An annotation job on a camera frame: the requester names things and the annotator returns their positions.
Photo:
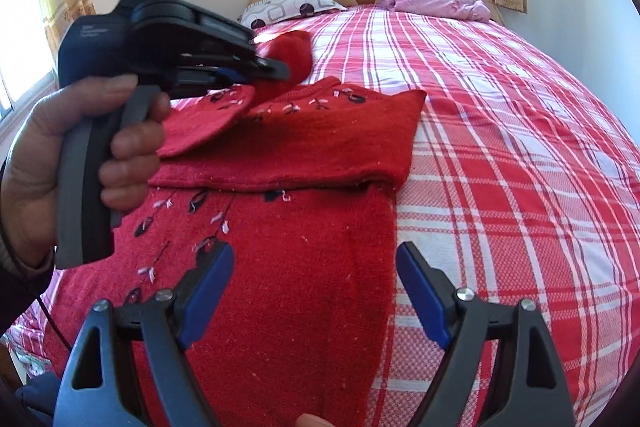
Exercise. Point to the window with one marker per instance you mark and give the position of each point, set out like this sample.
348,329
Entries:
20,32

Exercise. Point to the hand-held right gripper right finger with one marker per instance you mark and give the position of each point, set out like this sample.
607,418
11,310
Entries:
420,292

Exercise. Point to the red white plaid bedspread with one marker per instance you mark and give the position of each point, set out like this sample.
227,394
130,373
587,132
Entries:
500,147

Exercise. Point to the person's right hand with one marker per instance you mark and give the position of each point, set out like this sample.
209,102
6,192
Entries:
312,422

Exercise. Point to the person's left hand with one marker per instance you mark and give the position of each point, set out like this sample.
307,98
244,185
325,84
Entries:
35,157

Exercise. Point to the red knitted sweater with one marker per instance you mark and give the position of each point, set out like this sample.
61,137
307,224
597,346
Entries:
310,257

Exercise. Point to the person's left forearm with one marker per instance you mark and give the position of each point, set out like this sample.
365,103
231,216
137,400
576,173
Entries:
17,292

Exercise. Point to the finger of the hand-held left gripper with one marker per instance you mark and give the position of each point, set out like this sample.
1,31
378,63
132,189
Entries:
230,77
260,64

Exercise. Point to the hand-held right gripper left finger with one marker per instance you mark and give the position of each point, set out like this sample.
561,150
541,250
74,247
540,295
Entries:
210,292

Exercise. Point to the grey patterned pillow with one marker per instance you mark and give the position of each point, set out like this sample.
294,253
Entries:
295,4

